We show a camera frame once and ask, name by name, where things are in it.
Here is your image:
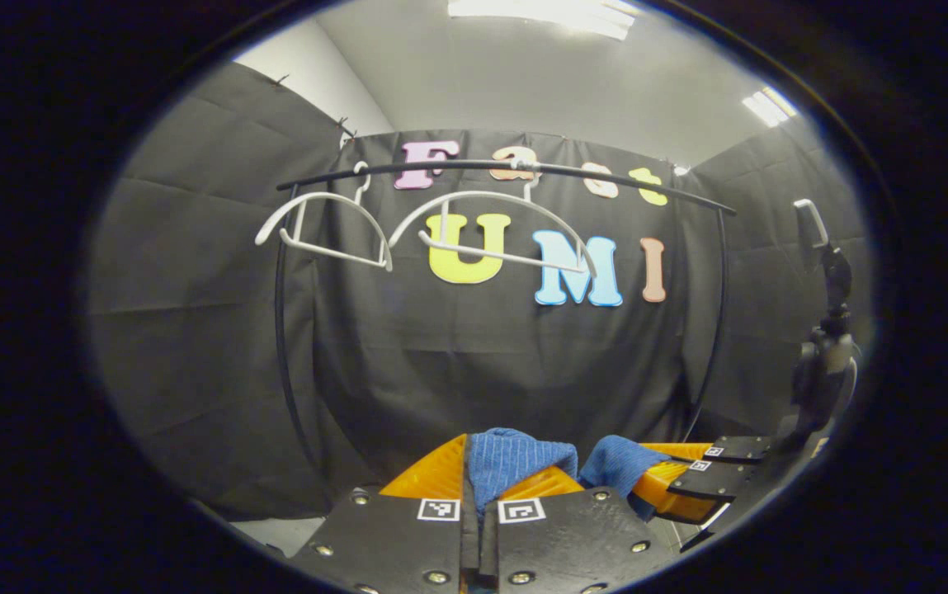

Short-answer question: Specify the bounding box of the black metal clothes rack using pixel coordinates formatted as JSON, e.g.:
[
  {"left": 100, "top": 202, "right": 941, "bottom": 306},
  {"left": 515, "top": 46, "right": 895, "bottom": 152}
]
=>
[{"left": 274, "top": 158, "right": 737, "bottom": 496}]

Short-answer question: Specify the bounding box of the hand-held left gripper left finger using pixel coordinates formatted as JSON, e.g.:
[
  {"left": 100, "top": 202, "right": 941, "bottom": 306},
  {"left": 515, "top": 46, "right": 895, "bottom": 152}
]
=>
[{"left": 288, "top": 433, "right": 479, "bottom": 594}]

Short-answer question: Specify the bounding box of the blue corduroy jacket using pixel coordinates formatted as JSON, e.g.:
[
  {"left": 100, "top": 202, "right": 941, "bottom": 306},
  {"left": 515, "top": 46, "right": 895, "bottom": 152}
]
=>
[{"left": 467, "top": 427, "right": 672, "bottom": 522}]

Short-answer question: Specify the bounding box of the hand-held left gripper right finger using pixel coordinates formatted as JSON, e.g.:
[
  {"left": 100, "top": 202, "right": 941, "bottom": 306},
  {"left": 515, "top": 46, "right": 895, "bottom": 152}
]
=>
[{"left": 480, "top": 464, "right": 677, "bottom": 594}]

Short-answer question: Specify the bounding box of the black backdrop cloth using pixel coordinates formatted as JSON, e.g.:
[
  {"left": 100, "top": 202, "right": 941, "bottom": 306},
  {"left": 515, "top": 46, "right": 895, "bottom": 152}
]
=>
[{"left": 86, "top": 62, "right": 875, "bottom": 521}]

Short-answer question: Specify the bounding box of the white plastic clothes hanger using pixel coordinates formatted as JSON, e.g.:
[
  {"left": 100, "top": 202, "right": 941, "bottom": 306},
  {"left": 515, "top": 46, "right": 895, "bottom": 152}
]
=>
[
  {"left": 255, "top": 161, "right": 394, "bottom": 272},
  {"left": 389, "top": 161, "right": 598, "bottom": 278}
]

